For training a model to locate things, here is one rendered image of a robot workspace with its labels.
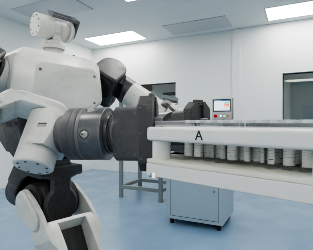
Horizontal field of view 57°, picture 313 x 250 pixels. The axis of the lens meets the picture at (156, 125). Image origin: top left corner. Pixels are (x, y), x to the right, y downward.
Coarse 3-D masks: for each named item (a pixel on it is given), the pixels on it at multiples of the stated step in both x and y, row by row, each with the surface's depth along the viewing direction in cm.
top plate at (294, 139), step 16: (160, 128) 40; (176, 128) 38; (192, 128) 36; (208, 128) 35; (224, 128) 33; (240, 128) 32; (256, 128) 31; (272, 128) 31; (288, 128) 31; (224, 144) 33; (240, 144) 32; (256, 144) 30; (272, 144) 29; (288, 144) 28; (304, 144) 27
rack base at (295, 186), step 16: (160, 160) 40; (176, 160) 40; (192, 160) 40; (160, 176) 40; (176, 176) 38; (192, 176) 36; (208, 176) 35; (224, 176) 33; (240, 176) 32; (256, 176) 30; (272, 176) 29; (288, 176) 28; (304, 176) 28; (256, 192) 30; (272, 192) 29; (288, 192) 28; (304, 192) 27
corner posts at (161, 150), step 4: (156, 144) 41; (160, 144) 41; (164, 144) 41; (168, 144) 41; (156, 148) 41; (160, 148) 41; (164, 148) 41; (168, 148) 41; (156, 152) 41; (160, 152) 41; (164, 152) 41; (168, 152) 41; (156, 156) 41; (160, 156) 41; (164, 156) 41; (168, 156) 41
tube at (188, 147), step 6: (186, 120) 41; (192, 120) 41; (186, 126) 41; (192, 126) 42; (186, 144) 41; (192, 144) 42; (186, 150) 41; (192, 150) 42; (186, 156) 41; (192, 156) 42
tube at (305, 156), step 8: (304, 120) 31; (312, 120) 30; (304, 128) 31; (312, 128) 30; (304, 152) 31; (312, 152) 31; (304, 160) 31; (312, 160) 31; (304, 168) 31; (312, 168) 31
